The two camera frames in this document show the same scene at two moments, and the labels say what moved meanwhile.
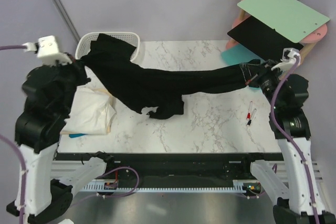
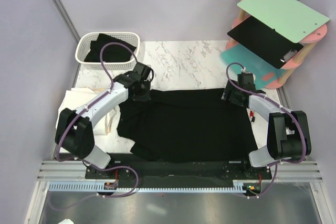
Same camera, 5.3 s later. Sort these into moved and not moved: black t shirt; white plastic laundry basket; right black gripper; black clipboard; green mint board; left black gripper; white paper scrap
Moved: black t shirt; left black gripper; right black gripper
Not moved: black clipboard; green mint board; white plastic laundry basket; white paper scrap
